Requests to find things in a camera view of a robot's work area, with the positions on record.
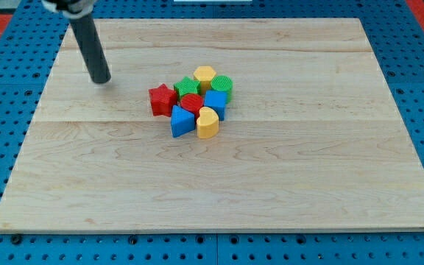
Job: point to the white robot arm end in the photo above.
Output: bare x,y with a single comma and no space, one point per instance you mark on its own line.
71,9

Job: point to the blue triangle block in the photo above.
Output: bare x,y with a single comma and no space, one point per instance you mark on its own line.
182,121

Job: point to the yellow heart block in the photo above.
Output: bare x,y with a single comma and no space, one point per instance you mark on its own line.
207,123

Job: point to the blue cube block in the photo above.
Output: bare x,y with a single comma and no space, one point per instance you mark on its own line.
217,101

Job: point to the red cylinder block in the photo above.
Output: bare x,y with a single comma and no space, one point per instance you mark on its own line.
192,103

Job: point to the green cylinder block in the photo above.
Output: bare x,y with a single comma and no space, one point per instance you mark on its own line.
223,83

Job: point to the green star block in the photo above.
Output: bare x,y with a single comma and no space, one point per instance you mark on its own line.
186,86

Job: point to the yellow hexagon block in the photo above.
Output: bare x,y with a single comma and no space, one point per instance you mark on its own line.
204,74

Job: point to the red star block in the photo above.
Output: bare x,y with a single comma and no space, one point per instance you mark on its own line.
162,99

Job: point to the light wooden board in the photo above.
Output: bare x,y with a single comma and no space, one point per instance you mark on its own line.
312,140

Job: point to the dark grey cylindrical robot stylus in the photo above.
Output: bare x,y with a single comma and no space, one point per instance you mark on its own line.
89,44

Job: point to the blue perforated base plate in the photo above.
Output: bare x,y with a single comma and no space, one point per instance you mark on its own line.
28,48

